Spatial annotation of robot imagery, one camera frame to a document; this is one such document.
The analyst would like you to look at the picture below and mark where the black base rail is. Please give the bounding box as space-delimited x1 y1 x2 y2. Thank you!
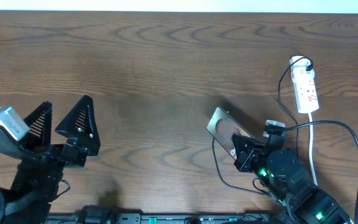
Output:
45 205 271 224

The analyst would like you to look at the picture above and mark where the white USB charger plug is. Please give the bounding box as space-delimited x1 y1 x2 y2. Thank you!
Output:
291 65 315 83

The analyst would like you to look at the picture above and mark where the black USB charging cable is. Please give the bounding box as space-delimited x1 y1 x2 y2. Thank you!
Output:
211 56 314 205

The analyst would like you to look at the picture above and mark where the black right camera cable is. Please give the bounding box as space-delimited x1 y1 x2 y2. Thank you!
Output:
268 120 358 224

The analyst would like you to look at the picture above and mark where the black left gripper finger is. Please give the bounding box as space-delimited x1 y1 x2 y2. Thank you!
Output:
55 95 101 156
20 101 52 149

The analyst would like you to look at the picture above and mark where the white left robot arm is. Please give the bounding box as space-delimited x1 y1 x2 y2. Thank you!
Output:
0 95 101 223

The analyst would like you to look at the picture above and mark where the Galaxy smartphone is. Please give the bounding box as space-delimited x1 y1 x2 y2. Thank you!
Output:
206 107 253 160

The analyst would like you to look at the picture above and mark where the white power strip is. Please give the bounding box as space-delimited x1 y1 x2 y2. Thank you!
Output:
290 55 319 114

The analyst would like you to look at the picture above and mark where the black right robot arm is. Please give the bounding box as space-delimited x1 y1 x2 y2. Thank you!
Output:
231 130 351 223

